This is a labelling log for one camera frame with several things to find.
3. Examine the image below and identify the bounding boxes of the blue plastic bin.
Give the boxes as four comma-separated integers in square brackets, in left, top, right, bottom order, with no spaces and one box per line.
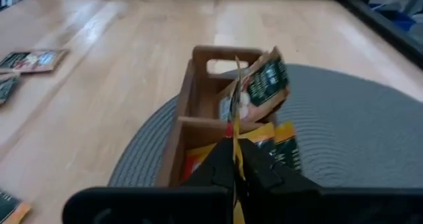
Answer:
[369,2,418,32]

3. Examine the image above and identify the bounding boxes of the orange tea bag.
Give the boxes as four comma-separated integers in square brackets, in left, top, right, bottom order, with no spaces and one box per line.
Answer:
[183,120,303,182]
[0,188,32,224]

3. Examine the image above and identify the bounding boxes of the wooden three-compartment box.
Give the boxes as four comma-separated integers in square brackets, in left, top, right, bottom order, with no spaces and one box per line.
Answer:
[155,44,282,188]

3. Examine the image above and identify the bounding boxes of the round grey placemat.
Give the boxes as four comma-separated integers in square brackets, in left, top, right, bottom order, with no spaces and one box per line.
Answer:
[107,63,423,188]

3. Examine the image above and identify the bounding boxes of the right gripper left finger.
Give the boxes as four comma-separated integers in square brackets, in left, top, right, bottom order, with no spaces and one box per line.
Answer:
[62,137,236,224]

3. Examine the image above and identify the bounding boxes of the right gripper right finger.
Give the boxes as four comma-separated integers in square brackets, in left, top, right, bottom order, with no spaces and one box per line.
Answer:
[236,138,423,224]

